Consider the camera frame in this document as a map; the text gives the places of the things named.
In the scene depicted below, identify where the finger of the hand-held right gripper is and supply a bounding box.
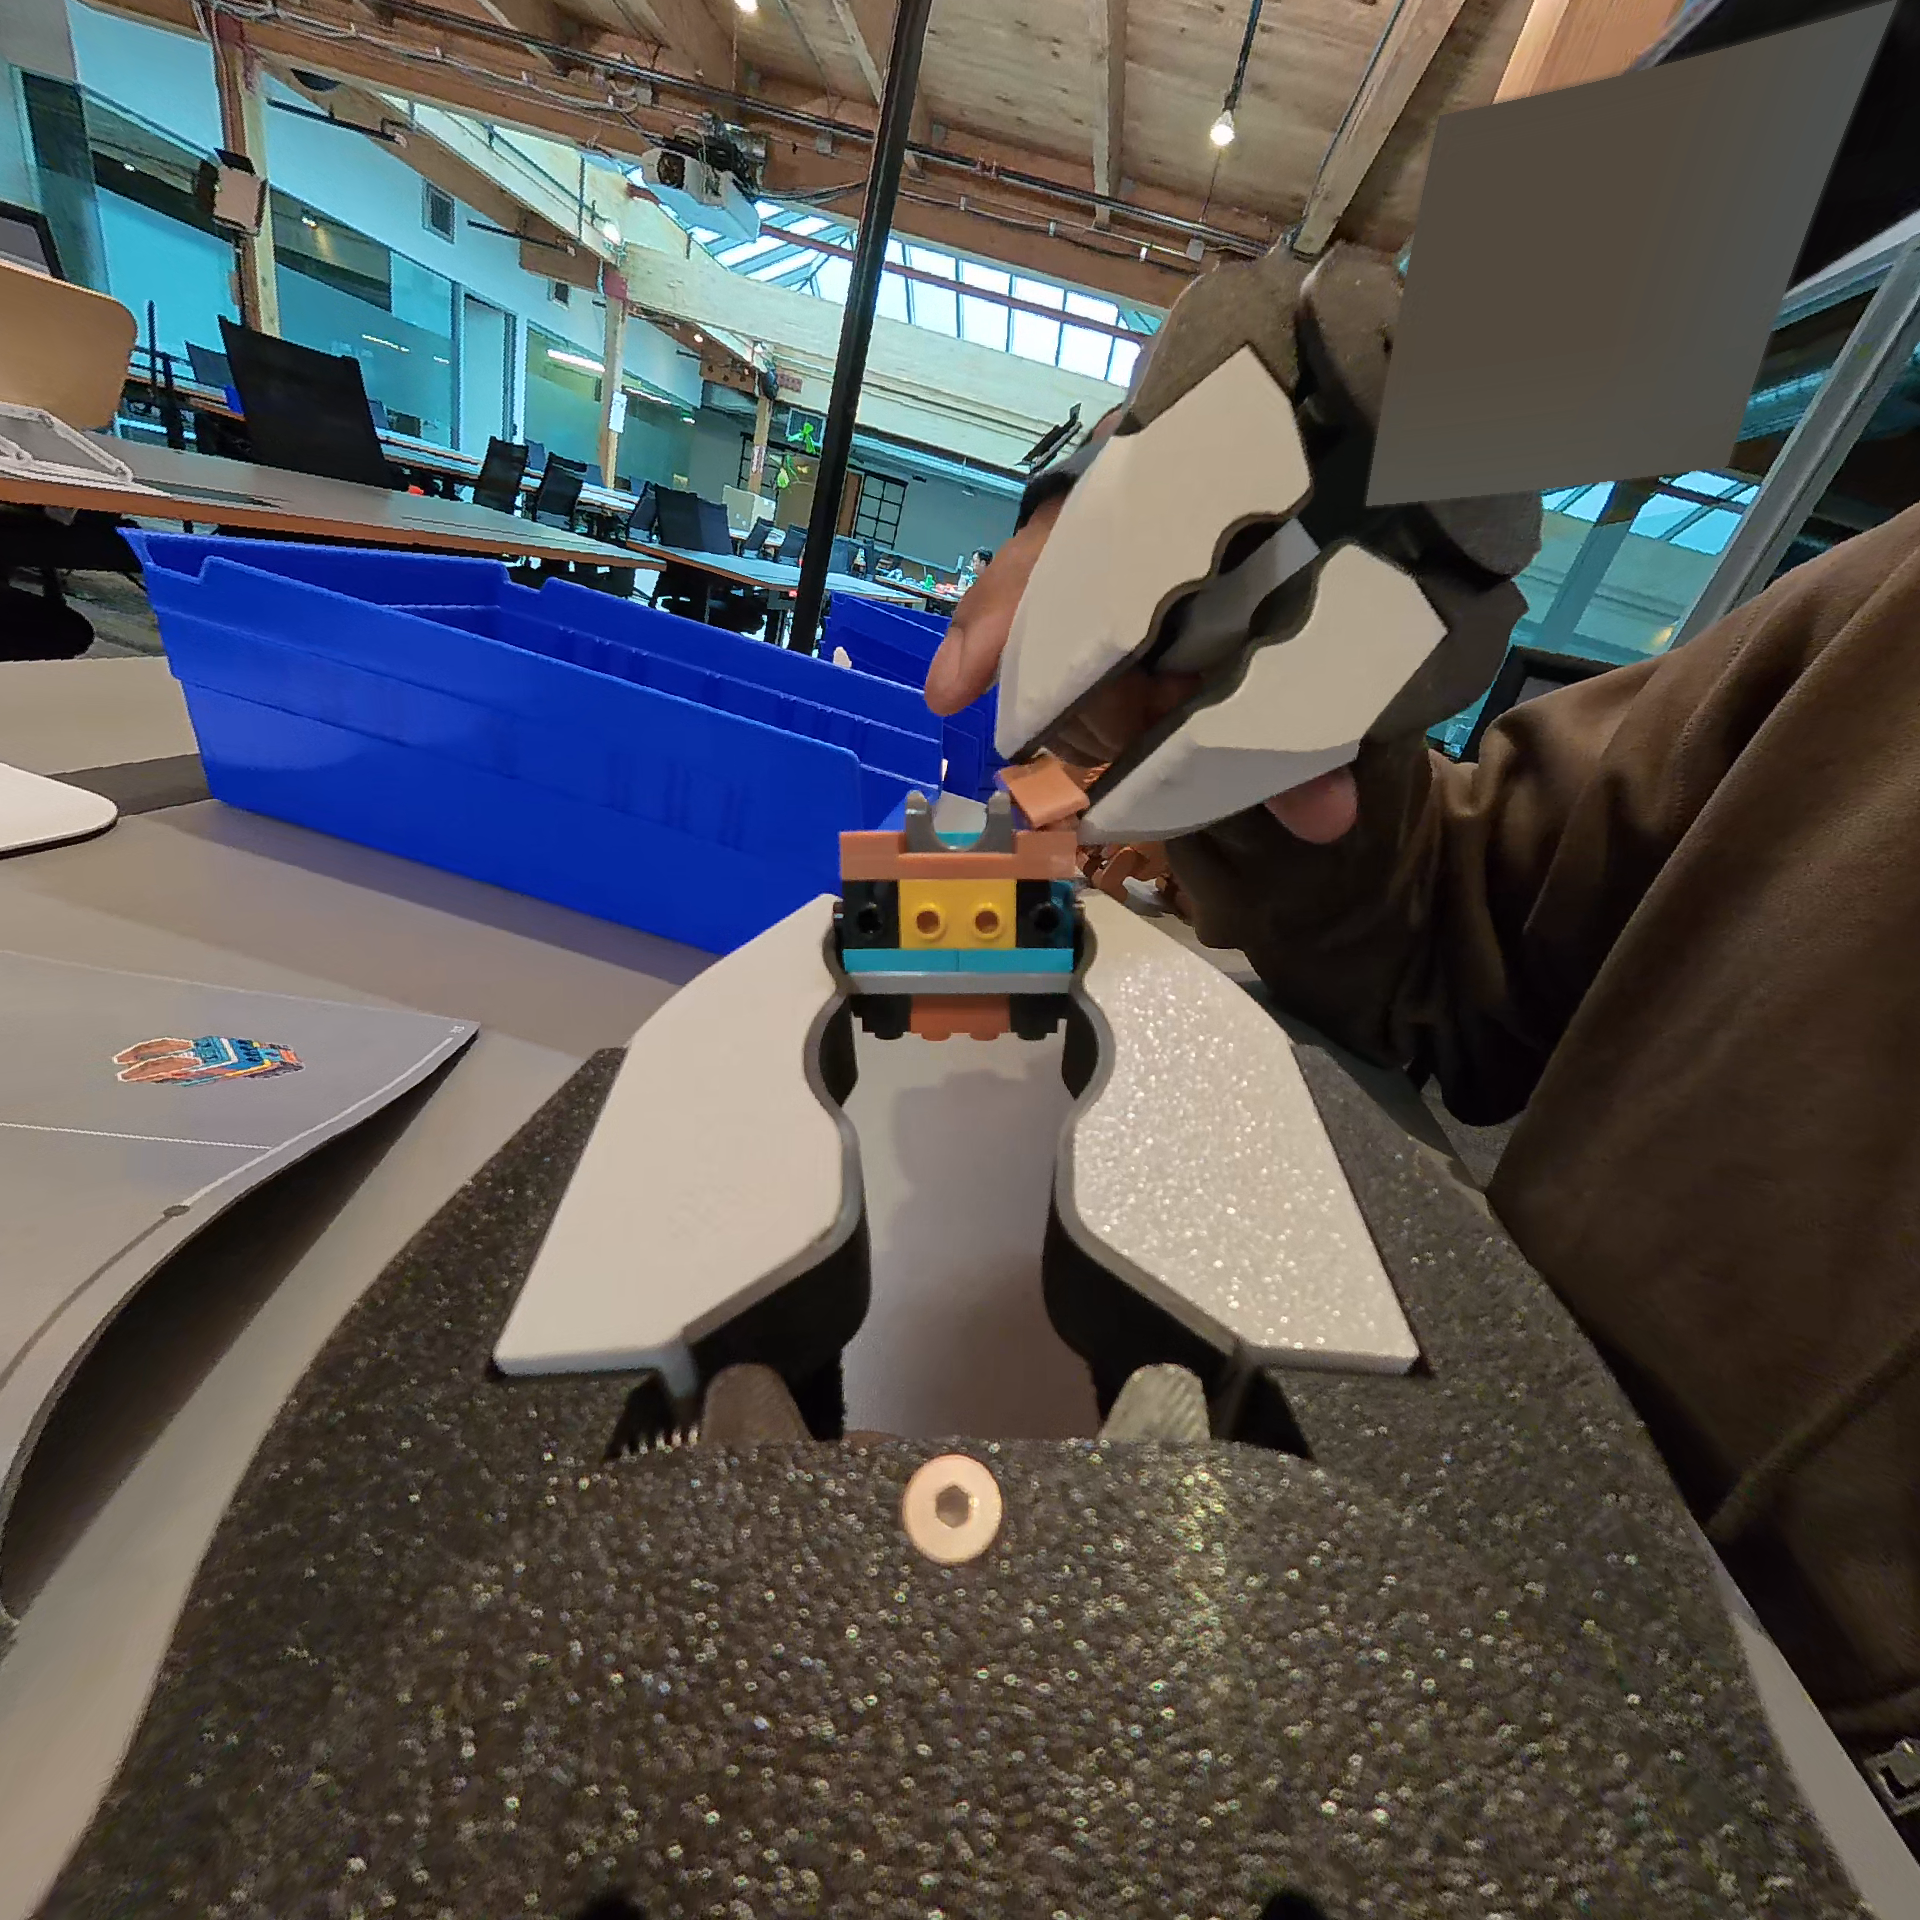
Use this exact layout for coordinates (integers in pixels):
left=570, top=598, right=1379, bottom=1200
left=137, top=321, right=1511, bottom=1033
left=991, top=359, right=1316, bottom=756
left=1079, top=537, right=1451, bottom=845

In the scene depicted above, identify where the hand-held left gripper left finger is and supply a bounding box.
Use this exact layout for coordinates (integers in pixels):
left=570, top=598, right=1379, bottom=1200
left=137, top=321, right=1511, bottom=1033
left=490, top=895, right=865, bottom=1380

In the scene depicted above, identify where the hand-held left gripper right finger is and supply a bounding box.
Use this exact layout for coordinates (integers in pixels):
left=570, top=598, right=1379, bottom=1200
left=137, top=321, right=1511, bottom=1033
left=1059, top=885, right=1428, bottom=1377

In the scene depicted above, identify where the multicoloured toy brick model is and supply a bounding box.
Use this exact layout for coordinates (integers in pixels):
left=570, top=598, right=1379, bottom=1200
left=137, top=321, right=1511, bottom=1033
left=836, top=791, right=1085, bottom=1048

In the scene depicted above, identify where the person's right forearm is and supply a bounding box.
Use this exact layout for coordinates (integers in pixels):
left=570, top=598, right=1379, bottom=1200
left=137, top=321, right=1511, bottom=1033
left=1177, top=502, right=1920, bottom=1129

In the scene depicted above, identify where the wood-edged long desk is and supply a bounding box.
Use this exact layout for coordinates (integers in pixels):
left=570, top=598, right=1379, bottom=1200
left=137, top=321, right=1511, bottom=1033
left=0, top=431, right=665, bottom=576

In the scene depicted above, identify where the person's right hand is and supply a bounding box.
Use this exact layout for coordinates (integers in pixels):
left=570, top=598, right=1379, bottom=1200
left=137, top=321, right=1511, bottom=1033
left=925, top=482, right=1360, bottom=845

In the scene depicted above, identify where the brown brick figure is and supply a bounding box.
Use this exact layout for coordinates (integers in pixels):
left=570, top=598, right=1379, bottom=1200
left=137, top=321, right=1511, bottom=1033
left=1085, top=841, right=1191, bottom=912

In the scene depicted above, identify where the blue plastic bin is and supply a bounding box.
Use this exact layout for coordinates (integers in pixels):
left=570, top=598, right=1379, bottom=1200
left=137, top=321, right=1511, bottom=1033
left=820, top=591, right=1004, bottom=799
left=123, top=524, right=945, bottom=958

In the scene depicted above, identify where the black stand pole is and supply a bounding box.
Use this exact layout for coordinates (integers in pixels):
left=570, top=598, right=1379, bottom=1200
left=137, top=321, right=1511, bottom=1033
left=791, top=0, right=935, bottom=655

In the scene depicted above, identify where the grey instruction booklet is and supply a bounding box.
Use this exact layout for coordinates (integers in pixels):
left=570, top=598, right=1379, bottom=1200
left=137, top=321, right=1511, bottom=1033
left=0, top=945, right=485, bottom=1504

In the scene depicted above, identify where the person's brown jacket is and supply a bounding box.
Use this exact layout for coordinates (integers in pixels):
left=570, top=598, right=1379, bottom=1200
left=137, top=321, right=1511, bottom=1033
left=1486, top=502, right=1920, bottom=1821

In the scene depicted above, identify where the white flat pad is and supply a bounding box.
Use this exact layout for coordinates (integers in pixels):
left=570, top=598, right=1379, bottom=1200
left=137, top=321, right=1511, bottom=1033
left=0, top=761, right=123, bottom=864

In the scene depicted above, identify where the black high-back chair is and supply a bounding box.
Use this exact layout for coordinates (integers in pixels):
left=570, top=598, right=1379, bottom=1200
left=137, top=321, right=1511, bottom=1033
left=215, top=318, right=397, bottom=489

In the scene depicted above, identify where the rounded plywood panel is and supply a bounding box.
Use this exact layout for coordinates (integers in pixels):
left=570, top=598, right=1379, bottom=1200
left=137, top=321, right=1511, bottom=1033
left=0, top=256, right=139, bottom=440

